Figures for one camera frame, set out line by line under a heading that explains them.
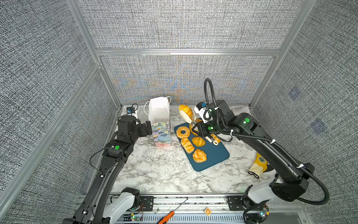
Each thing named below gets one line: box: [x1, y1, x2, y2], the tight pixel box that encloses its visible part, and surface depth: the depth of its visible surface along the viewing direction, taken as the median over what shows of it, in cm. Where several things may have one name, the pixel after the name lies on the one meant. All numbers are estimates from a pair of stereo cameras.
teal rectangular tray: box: [174, 122, 230, 172], surface depth 92 cm
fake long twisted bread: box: [180, 137, 195, 154], surface depth 94 cm
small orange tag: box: [204, 207, 212, 217], surface depth 72 cm
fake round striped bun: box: [191, 136, 206, 147], surface depth 94 cm
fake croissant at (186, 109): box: [178, 104, 193, 119], surface depth 71 cm
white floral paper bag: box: [144, 96, 172, 148], surface depth 87 cm
